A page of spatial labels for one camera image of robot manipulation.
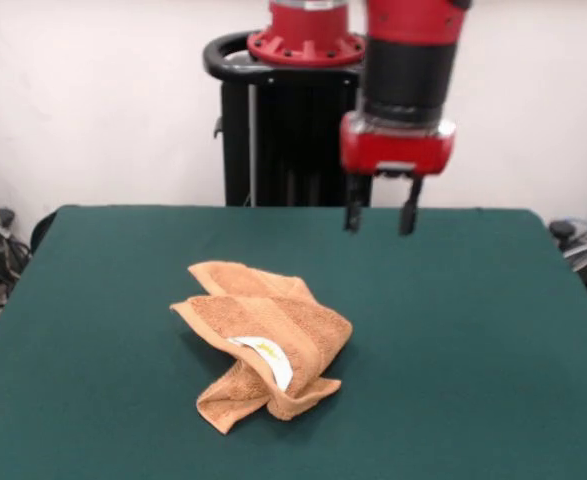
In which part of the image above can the dark green table cloth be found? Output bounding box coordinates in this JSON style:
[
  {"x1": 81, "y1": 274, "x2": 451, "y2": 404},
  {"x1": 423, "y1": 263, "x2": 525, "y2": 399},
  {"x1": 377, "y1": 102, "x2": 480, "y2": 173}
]
[{"x1": 0, "y1": 203, "x2": 587, "y2": 480}]

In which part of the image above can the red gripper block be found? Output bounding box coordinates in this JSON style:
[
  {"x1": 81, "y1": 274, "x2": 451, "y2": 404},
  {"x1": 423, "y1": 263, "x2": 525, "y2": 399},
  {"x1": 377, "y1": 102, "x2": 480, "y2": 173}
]
[{"x1": 339, "y1": 124, "x2": 457, "y2": 237}]

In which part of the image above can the orange terry towel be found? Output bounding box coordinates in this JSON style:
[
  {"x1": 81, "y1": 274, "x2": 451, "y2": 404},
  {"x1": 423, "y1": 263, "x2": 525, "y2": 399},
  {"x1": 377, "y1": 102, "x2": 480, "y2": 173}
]
[{"x1": 169, "y1": 259, "x2": 354, "y2": 435}]

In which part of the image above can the grey round chair base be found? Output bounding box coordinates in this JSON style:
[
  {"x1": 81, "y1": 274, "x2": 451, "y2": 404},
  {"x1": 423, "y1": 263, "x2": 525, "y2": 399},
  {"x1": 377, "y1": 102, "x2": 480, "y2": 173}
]
[{"x1": 561, "y1": 239, "x2": 587, "y2": 272}]

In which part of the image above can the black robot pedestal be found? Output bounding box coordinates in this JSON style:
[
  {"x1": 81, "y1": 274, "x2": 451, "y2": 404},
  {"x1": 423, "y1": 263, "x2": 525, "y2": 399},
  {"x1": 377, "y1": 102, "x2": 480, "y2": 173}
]
[{"x1": 202, "y1": 30, "x2": 374, "y2": 209}]

